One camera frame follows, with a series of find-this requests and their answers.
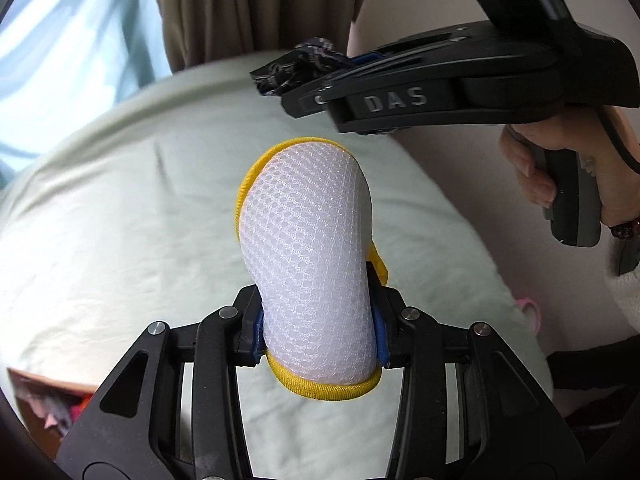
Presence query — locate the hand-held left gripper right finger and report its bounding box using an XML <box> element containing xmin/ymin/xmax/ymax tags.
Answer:
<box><xmin>367</xmin><ymin>262</ymin><xmax>587</xmax><ymax>480</ymax></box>

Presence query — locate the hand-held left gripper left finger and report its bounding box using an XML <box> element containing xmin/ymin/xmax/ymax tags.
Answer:
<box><xmin>57</xmin><ymin>285</ymin><xmax>267</xmax><ymax>480</ymax></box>

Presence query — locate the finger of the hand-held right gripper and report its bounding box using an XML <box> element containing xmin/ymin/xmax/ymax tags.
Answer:
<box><xmin>251</xmin><ymin>50</ymin><xmax>383</xmax><ymax>97</ymax></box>
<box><xmin>281</xmin><ymin>80</ymin><xmax>353</xmax><ymax>121</ymax></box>

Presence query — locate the black scrunchie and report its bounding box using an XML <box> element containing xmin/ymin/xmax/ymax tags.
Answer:
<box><xmin>250</xmin><ymin>35</ymin><xmax>347</xmax><ymax>97</ymax></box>

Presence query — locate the white mesh pad yellow rim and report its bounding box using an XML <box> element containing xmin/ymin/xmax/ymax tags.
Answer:
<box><xmin>235</xmin><ymin>137</ymin><xmax>390</xmax><ymax>403</ymax></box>

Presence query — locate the cardboard box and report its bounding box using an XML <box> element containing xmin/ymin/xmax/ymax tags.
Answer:
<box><xmin>7</xmin><ymin>367</ymin><xmax>97</xmax><ymax>443</ymax></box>

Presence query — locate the person's right hand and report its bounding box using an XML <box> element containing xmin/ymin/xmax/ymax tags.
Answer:
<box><xmin>499</xmin><ymin>104</ymin><xmax>640</xmax><ymax>228</ymax></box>

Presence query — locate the beige curtain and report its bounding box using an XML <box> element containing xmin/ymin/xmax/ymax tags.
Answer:
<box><xmin>151</xmin><ymin>0</ymin><xmax>381</xmax><ymax>75</ymax></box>

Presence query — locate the bed with pale green sheet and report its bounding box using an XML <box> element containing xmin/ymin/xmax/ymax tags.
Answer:
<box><xmin>0</xmin><ymin>52</ymin><xmax>557</xmax><ymax>480</ymax></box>

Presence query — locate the light blue hanging sheet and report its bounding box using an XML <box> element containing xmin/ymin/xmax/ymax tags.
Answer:
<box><xmin>0</xmin><ymin>0</ymin><xmax>173</xmax><ymax>186</ymax></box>

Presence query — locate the black cable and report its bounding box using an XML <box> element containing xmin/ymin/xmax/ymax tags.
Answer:
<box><xmin>594</xmin><ymin>106</ymin><xmax>640</xmax><ymax>173</ymax></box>

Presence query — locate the dark bead bracelet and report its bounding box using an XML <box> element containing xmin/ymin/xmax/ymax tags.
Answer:
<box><xmin>610</xmin><ymin>215</ymin><xmax>640</xmax><ymax>242</ymax></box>

